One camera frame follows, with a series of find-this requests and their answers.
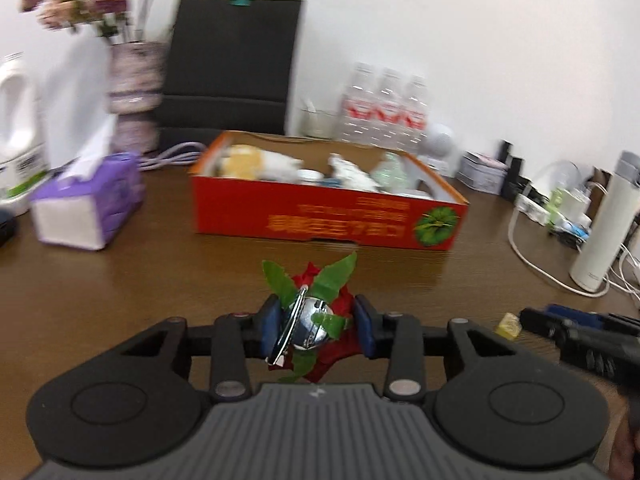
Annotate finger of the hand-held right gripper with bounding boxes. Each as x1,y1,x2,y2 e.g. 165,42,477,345
519,308,568,341
546,304,640,333

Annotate white tissue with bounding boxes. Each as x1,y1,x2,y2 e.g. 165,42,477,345
327,152,381,192

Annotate purple tissue pack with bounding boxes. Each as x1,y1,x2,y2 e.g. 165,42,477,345
30,35,144,252

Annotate white thermos bottle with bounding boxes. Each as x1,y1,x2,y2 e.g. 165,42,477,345
569,150,640,293

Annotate red flower bell ornament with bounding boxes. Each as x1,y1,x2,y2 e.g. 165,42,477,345
261,251,366,385

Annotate red cardboard box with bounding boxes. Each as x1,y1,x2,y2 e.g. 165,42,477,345
188,130,471,252

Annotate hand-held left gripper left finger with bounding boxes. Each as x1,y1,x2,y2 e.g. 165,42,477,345
120,294,283,403

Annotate glass cup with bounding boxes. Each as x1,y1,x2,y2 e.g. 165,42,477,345
300,107,337,140

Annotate green spray bottle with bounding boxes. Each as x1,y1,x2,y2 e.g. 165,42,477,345
547,182,566,233

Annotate yellow white plush hamster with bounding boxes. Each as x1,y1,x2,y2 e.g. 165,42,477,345
215,144,305,181

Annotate pale tin box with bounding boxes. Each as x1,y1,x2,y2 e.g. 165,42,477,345
457,151,507,195

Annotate dried pink roses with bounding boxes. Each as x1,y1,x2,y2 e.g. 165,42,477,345
17,0,176,43

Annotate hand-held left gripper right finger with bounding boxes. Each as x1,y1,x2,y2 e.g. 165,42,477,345
352,294,506,403

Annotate white charging cable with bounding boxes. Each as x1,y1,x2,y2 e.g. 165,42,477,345
507,160,613,298

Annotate white robot speaker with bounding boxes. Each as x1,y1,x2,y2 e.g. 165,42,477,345
417,124,458,178

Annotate purple cable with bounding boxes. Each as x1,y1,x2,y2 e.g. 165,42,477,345
139,141,208,171

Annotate small yellow block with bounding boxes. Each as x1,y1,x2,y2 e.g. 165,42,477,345
496,312,523,338

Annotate clear water bottle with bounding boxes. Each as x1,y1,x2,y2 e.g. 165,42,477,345
400,75,432,153
372,67,405,148
340,62,378,143

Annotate iridescent organza pouch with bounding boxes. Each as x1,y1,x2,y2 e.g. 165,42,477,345
370,152,418,193

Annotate white detergent bottle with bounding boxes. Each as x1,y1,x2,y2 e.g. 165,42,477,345
0,52,51,218

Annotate black rectangular bottle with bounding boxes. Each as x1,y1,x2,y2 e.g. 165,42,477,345
502,157,524,201

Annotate black paper bag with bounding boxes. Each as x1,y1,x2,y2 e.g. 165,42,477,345
156,0,307,143

